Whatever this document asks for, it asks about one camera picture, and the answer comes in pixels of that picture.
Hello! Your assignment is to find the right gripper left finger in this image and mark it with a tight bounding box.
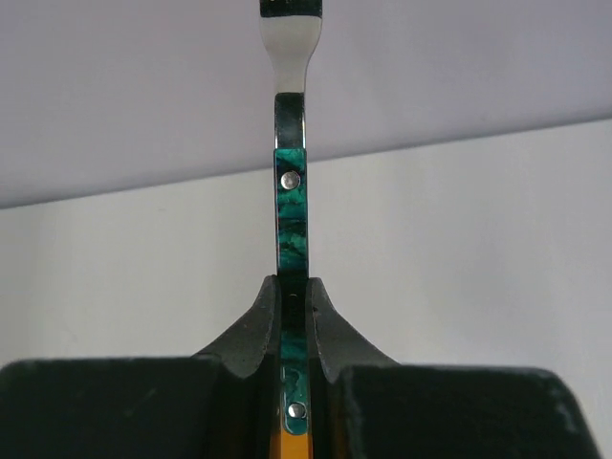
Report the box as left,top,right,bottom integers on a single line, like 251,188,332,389
194,275,281,458

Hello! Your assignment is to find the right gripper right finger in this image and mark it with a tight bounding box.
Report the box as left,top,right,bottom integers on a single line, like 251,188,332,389
305,277,398,458

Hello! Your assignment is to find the orange cartoon mouse towel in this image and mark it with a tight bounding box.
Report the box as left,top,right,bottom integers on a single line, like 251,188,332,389
270,427,314,459

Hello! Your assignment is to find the fork with teal handle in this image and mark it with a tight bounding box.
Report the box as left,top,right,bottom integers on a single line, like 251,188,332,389
259,0,322,436

